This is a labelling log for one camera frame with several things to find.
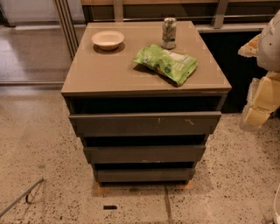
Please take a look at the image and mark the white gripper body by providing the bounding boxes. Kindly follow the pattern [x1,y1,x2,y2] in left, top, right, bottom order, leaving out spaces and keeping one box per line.
[252,71,280,114]

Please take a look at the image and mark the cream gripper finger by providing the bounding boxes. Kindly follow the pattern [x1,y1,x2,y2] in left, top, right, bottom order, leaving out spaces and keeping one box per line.
[243,107,270,127]
[238,34,260,58]

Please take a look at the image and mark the grey drawer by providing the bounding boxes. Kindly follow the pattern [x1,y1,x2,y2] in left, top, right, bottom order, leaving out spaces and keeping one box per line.
[94,168,195,183]
[84,145,206,164]
[69,111,221,137]

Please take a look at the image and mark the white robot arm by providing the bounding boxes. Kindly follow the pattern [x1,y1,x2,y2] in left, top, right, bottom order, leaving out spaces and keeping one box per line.
[238,10,280,131]

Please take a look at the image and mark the grey top drawer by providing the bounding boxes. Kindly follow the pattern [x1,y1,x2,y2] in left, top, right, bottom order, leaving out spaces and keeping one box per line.
[69,111,221,137]

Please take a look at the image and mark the grey three-drawer cabinet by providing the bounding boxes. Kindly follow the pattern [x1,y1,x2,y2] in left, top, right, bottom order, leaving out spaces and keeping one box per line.
[61,21,231,172]

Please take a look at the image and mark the grey bottom drawer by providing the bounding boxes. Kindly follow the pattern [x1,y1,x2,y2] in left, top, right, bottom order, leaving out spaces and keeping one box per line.
[94,168,195,183]

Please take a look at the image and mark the green chip bag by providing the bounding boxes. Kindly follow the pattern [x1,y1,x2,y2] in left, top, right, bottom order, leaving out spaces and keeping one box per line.
[133,45,198,87]

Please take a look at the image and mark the white paper bowl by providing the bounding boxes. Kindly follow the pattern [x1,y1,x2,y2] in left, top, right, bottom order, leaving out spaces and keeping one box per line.
[91,31,124,51]

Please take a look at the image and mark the small black floor object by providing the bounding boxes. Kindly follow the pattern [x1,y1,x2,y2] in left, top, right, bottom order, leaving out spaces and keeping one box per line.
[103,205,117,210]

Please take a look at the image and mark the grey metal rod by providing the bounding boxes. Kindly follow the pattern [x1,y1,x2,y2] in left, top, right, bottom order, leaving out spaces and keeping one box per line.
[0,178,44,218]

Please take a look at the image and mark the metal door frame post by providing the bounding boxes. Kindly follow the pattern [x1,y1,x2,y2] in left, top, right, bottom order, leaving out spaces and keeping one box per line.
[52,0,79,60]

